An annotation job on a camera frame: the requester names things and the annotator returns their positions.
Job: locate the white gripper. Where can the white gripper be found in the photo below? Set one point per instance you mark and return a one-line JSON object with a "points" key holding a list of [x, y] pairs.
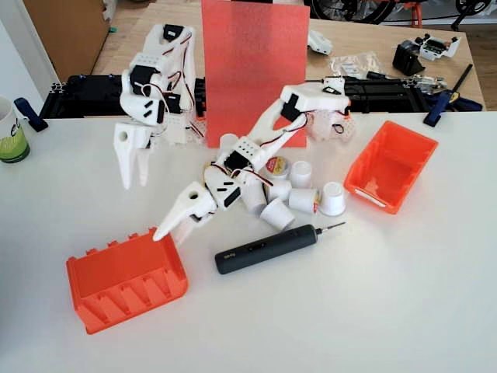
{"points": [[130, 145], [189, 202]]}

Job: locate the orange plastic bin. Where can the orange plastic bin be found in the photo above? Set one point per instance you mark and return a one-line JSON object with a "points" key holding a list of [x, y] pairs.
{"points": [[116, 268]]}

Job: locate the white coffee pod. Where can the white coffee pod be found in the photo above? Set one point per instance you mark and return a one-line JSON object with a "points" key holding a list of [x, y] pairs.
{"points": [[228, 140], [276, 213], [301, 173], [332, 198], [303, 200], [254, 196]]}

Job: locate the blue lid coffee pod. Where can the blue lid coffee pod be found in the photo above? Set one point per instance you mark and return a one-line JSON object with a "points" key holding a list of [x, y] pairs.
{"points": [[280, 191]]}

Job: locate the red lid coffee pod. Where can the red lid coffee pod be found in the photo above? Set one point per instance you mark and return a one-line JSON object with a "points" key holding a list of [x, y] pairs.
{"points": [[279, 168]]}

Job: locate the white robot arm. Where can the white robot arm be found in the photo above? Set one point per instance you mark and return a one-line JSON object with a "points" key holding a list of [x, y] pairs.
{"points": [[310, 97], [136, 107]]}

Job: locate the dark grey electric screwdriver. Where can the dark grey electric screwdriver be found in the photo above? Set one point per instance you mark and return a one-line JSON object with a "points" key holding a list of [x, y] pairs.
{"points": [[256, 250]]}

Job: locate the white and green mug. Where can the white and green mug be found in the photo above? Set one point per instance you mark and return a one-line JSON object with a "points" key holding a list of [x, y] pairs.
{"points": [[11, 128]]}

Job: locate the small green object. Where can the small green object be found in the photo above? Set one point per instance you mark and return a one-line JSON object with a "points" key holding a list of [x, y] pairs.
{"points": [[112, 30]]}

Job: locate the red foam sheet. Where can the red foam sheet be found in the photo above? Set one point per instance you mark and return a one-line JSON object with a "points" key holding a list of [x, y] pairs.
{"points": [[240, 58]]}

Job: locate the orange bin with white label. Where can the orange bin with white label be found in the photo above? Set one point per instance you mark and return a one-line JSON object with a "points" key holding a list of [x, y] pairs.
{"points": [[392, 171]]}

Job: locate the black bicycle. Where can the black bicycle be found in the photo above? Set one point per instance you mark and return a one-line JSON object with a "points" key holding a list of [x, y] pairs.
{"points": [[349, 9]]}

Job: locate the black printed part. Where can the black printed part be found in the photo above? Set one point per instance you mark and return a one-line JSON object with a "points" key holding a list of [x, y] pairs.
{"points": [[405, 60]]}

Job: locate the blue clamp with black bar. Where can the blue clamp with black bar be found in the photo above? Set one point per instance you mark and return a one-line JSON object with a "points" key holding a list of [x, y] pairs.
{"points": [[436, 109]]}

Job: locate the silver metal clamp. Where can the silver metal clamp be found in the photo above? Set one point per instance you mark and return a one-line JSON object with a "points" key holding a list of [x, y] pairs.
{"points": [[427, 83]]}

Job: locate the white device with circuit board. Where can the white device with circuit board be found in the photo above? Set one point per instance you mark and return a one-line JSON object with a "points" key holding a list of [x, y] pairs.
{"points": [[435, 48]]}

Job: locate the orange stand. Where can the orange stand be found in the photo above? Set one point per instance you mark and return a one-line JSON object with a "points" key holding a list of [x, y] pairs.
{"points": [[417, 11]]}

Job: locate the black aluminium rail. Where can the black aluminium rail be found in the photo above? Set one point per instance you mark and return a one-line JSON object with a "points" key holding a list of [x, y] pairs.
{"points": [[404, 99]]}

